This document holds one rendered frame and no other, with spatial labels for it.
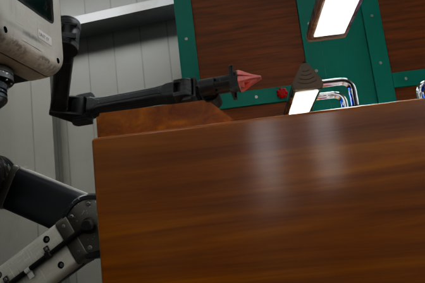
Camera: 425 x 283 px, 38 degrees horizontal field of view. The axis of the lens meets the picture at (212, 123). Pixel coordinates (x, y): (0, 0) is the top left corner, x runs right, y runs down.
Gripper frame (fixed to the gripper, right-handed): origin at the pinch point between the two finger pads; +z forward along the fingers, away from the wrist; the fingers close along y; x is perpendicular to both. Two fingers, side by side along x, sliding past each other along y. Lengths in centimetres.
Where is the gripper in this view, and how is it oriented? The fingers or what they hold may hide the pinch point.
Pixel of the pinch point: (258, 78)
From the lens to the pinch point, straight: 200.4
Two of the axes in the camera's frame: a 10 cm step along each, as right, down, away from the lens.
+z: 9.7, -1.6, -1.9
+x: -2.4, -5.1, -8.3
